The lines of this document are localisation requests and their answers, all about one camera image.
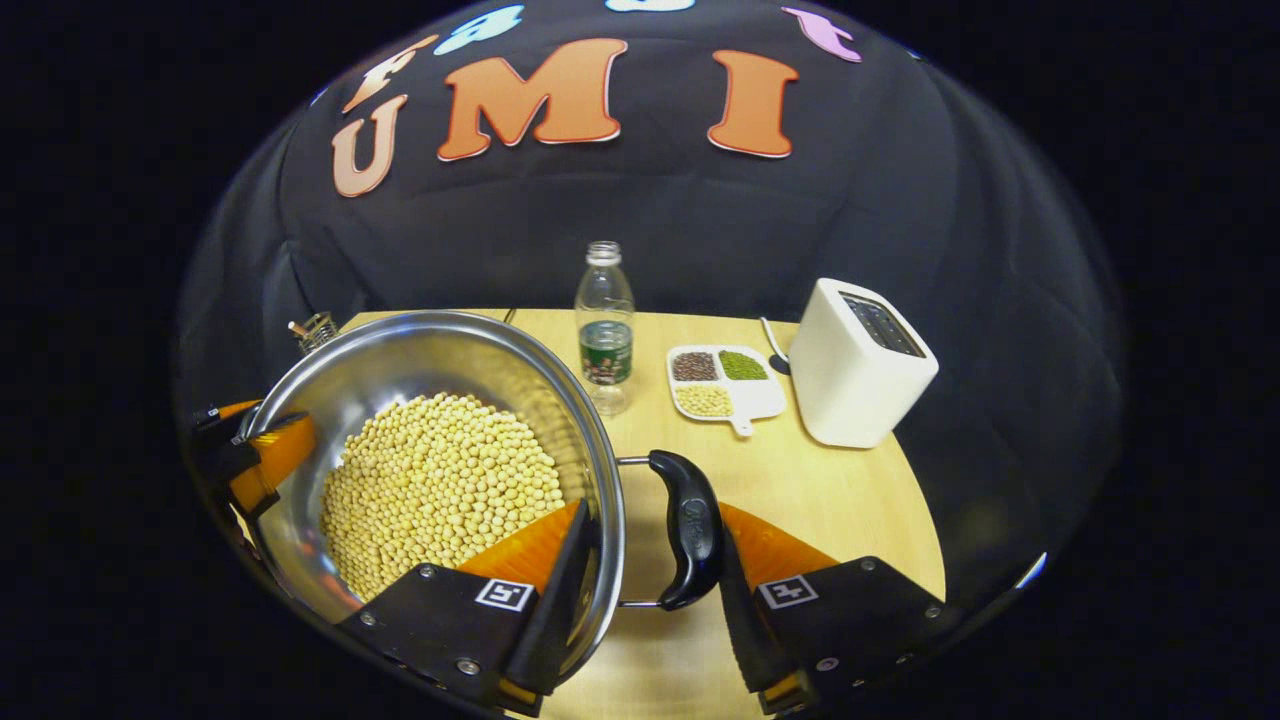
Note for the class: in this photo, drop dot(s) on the green mung bean pile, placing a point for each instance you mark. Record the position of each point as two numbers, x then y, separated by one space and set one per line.
742 365

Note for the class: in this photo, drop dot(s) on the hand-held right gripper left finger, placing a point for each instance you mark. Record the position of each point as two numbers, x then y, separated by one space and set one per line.
560 600

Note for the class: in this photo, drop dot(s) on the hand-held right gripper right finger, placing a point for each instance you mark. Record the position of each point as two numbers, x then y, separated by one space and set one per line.
740 620

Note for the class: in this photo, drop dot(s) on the white toaster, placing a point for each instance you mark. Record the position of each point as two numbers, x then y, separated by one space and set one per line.
850 390

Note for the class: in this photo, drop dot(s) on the dark red bean pile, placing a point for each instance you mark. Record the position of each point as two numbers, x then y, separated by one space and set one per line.
694 366

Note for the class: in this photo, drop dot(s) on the clear plastic water bottle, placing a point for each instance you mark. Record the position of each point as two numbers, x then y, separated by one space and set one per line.
605 320

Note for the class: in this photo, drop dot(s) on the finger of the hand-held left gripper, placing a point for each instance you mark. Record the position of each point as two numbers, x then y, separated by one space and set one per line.
235 410
285 450

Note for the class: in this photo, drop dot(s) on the large yellow soybean pile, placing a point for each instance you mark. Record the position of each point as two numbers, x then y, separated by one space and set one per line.
440 490

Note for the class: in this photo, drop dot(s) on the black backdrop cloth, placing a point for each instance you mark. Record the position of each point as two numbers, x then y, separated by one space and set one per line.
700 230

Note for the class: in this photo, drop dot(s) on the small yellow soybean pile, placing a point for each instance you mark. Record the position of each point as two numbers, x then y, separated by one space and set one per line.
704 400

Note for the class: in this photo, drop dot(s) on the stainless steel pot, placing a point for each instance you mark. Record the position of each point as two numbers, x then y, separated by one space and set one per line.
400 360

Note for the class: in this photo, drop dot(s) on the white divided dish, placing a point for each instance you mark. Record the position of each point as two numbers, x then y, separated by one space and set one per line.
758 400

